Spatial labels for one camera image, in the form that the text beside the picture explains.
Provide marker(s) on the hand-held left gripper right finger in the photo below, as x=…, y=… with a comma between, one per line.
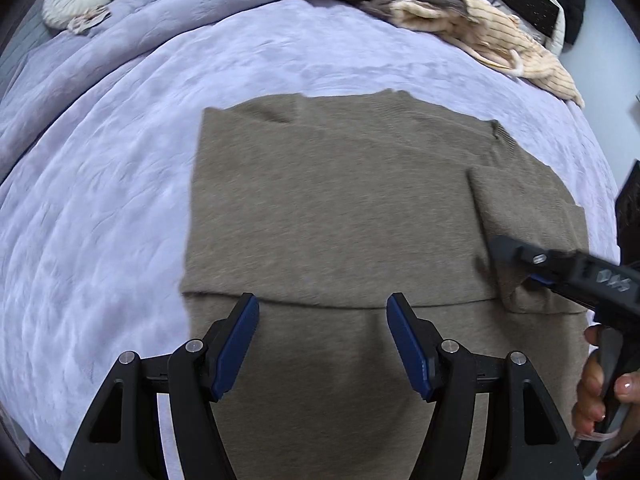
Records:
x=406, y=340

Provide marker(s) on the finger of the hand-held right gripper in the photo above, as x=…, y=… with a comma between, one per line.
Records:
x=520, y=252
x=542, y=280

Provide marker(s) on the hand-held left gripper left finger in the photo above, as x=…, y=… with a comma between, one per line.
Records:
x=239, y=340

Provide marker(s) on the olive brown knit sweater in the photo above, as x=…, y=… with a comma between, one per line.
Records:
x=340, y=210

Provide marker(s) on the person's right hand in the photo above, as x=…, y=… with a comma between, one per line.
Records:
x=590, y=390

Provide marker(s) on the dark object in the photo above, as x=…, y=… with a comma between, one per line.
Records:
x=630, y=210

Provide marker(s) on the lavender plush blanket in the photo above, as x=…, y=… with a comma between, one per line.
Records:
x=125, y=185

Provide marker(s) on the cream striped garment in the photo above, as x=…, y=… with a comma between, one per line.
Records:
x=505, y=40

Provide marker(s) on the black dotted bag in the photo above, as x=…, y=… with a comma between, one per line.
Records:
x=530, y=7

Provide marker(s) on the small beige cloth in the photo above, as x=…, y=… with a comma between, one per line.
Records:
x=92, y=19

